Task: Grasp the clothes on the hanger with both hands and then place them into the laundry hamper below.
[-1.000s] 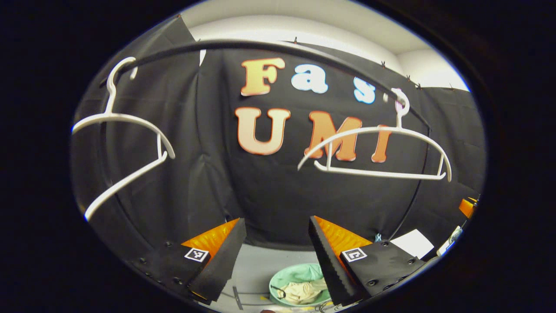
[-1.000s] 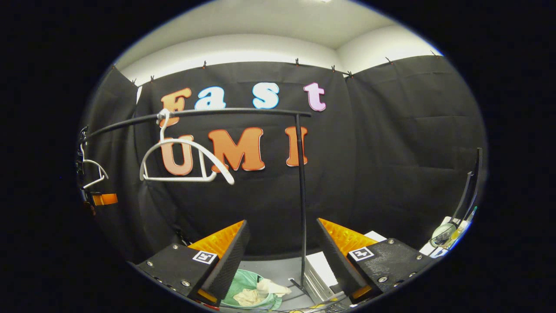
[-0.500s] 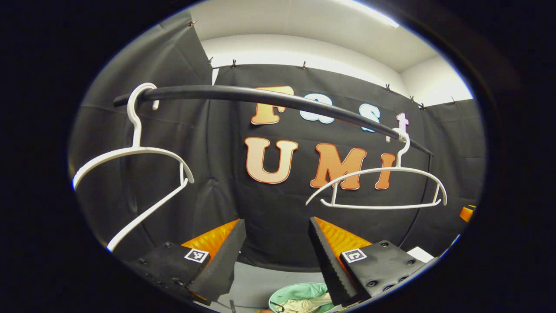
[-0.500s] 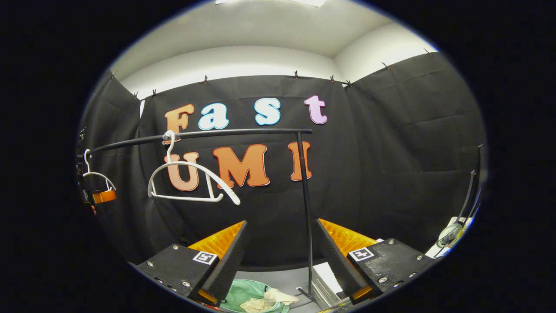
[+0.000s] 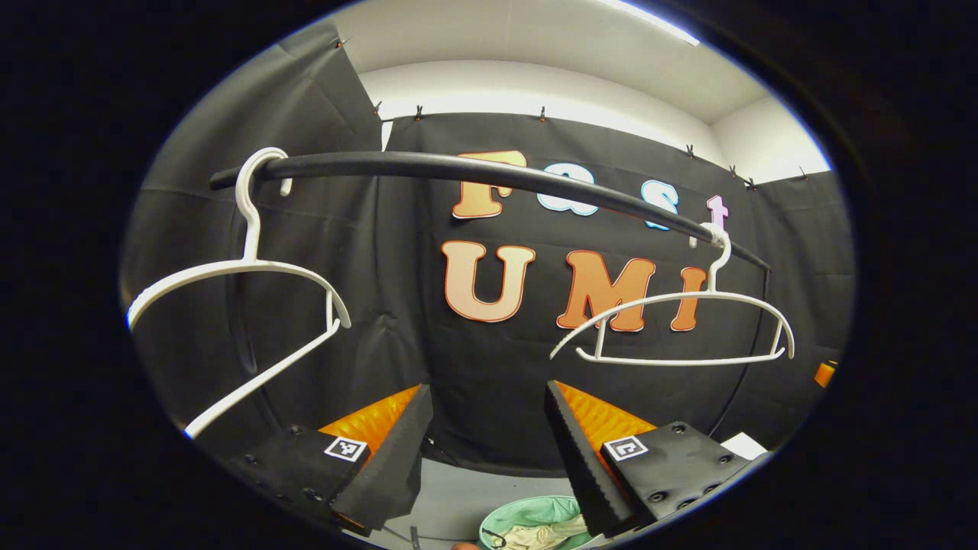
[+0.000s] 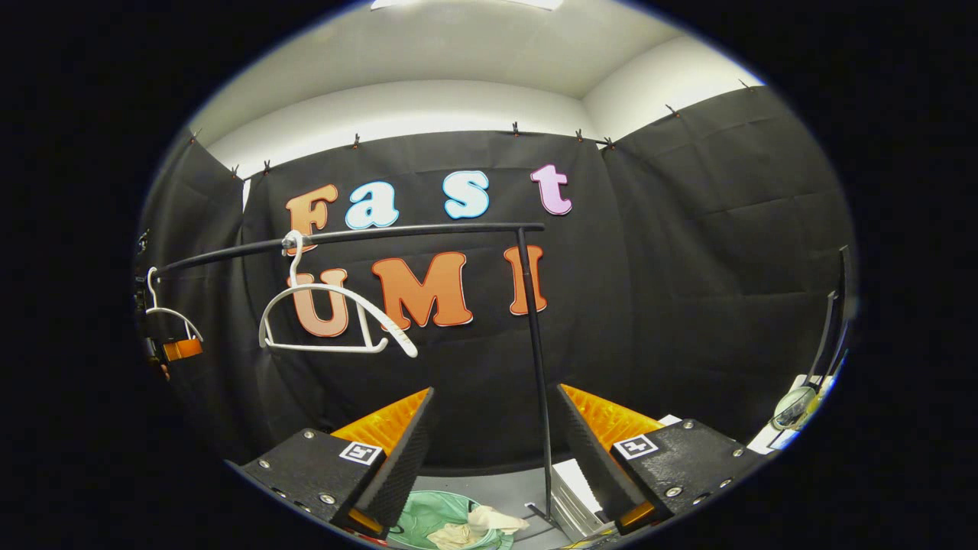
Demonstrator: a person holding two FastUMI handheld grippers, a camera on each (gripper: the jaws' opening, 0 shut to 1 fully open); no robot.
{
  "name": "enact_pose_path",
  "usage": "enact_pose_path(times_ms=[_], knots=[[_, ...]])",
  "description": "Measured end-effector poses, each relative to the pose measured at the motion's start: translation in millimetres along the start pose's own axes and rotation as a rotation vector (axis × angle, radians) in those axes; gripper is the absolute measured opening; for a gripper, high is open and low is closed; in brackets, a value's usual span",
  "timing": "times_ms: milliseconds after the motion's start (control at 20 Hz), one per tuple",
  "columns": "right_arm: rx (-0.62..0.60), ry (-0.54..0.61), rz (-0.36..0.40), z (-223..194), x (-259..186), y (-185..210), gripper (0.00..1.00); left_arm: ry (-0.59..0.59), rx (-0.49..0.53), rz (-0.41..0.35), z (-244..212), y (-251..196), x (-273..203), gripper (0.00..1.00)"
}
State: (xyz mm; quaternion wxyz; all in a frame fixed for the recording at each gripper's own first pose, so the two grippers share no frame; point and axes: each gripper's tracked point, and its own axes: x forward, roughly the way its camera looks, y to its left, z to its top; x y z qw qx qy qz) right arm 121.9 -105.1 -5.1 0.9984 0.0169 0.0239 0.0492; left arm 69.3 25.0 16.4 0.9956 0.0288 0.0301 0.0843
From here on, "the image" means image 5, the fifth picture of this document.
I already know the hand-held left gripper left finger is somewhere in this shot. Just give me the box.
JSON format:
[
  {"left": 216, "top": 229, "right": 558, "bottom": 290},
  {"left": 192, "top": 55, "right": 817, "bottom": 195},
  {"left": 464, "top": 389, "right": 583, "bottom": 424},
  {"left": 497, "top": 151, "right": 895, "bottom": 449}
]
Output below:
[{"left": 225, "top": 383, "right": 434, "bottom": 537}]

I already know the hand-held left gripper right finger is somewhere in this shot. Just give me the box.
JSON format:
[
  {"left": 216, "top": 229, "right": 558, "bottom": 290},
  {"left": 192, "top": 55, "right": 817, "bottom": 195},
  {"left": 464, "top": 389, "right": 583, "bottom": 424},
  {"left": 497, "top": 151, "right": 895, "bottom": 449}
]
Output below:
[{"left": 544, "top": 380, "right": 769, "bottom": 539}]

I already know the green laundry hamper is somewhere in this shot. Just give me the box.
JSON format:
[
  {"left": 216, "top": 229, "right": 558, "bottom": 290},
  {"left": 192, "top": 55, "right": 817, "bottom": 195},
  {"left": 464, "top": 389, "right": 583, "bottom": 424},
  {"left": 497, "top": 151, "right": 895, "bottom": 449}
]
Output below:
[{"left": 479, "top": 495, "right": 604, "bottom": 550}]

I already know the cream button shirt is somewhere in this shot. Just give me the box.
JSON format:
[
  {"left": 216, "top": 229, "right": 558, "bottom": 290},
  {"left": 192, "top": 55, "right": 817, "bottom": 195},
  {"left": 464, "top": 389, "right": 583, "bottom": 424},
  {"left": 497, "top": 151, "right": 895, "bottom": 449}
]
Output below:
[{"left": 497, "top": 513, "right": 593, "bottom": 550}]

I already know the white plastic hanger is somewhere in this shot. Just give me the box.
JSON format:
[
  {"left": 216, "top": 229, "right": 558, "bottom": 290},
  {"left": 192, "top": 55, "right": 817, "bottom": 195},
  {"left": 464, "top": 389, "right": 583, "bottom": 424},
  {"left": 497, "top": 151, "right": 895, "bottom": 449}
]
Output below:
[
  {"left": 550, "top": 223, "right": 795, "bottom": 367},
  {"left": 126, "top": 147, "right": 352, "bottom": 440}
]

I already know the black clothes rack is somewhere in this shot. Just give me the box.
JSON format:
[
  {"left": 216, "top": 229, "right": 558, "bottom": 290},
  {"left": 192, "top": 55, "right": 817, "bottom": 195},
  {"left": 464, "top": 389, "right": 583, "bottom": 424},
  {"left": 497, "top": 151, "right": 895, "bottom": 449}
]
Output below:
[{"left": 210, "top": 150, "right": 772, "bottom": 444}]

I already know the black backdrop cloth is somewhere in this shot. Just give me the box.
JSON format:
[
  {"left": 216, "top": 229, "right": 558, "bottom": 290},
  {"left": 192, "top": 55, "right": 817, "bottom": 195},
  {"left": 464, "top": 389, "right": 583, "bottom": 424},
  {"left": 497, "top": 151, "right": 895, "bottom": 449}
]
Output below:
[{"left": 121, "top": 19, "right": 855, "bottom": 478}]

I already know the ceiling light panel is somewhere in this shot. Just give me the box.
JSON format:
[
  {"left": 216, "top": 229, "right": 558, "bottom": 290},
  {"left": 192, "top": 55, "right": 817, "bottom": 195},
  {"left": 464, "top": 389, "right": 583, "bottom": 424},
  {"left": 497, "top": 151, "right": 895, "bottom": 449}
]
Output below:
[{"left": 596, "top": 0, "right": 700, "bottom": 47}]

